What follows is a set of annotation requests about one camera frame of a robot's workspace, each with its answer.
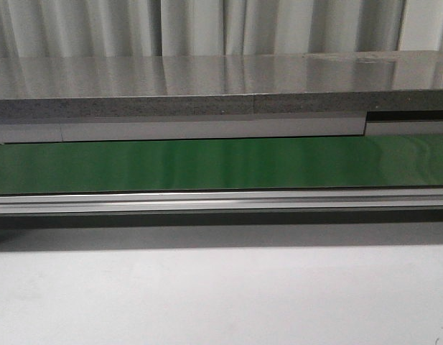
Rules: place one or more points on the green conveyor belt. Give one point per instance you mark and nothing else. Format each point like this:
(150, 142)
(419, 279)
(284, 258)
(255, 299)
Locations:
(221, 164)

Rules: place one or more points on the grey stone-edged back table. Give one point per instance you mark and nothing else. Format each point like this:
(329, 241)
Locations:
(61, 88)

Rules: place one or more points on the white pleated curtain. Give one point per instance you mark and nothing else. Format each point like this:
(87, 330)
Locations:
(31, 29)

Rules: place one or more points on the grey rear conveyor rail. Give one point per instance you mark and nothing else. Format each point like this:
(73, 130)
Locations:
(305, 124)

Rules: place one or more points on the aluminium front conveyor rail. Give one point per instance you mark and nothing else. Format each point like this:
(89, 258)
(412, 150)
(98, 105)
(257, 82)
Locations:
(221, 201)

